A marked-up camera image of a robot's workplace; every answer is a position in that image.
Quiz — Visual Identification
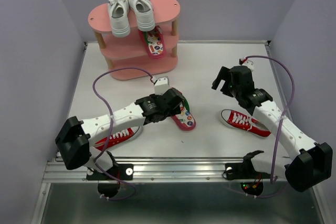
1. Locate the red canvas sneaker right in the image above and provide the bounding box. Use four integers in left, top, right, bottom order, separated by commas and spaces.
219, 109, 271, 138

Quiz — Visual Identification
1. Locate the white sneaker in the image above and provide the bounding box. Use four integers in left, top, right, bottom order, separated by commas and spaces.
108, 0, 130, 38
128, 0, 155, 32

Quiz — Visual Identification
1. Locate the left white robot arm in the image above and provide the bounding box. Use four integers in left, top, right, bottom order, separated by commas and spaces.
55, 88, 185, 179

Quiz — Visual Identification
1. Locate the aluminium front rail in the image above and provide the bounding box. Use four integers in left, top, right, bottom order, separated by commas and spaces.
44, 157, 289, 183

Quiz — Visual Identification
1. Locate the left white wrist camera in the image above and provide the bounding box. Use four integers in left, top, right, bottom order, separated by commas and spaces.
154, 77, 170, 95

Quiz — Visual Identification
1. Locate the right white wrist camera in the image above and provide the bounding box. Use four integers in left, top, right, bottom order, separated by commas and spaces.
239, 58, 254, 72

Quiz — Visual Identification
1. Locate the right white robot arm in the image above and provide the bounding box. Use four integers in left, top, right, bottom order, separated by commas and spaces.
212, 65, 333, 192

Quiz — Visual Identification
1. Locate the pink patterned flip-flop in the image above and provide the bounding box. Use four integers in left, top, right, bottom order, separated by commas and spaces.
138, 26, 166, 60
171, 92, 196, 132

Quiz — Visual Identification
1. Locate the red canvas sneaker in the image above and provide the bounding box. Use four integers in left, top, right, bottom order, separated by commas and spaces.
107, 126, 143, 149
219, 109, 271, 138

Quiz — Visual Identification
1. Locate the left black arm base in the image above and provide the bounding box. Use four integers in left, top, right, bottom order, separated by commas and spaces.
86, 151, 136, 201

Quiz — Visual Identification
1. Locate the red canvas sneaker left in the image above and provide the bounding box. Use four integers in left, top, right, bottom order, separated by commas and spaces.
107, 126, 143, 149

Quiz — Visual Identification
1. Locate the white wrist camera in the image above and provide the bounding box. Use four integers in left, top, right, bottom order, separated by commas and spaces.
239, 58, 254, 72
154, 77, 170, 95

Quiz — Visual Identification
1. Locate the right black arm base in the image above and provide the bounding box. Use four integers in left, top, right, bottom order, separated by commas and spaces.
222, 150, 270, 198

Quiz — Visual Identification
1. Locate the pink three-tier shoe shelf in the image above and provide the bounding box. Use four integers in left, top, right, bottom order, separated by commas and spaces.
88, 0, 181, 74

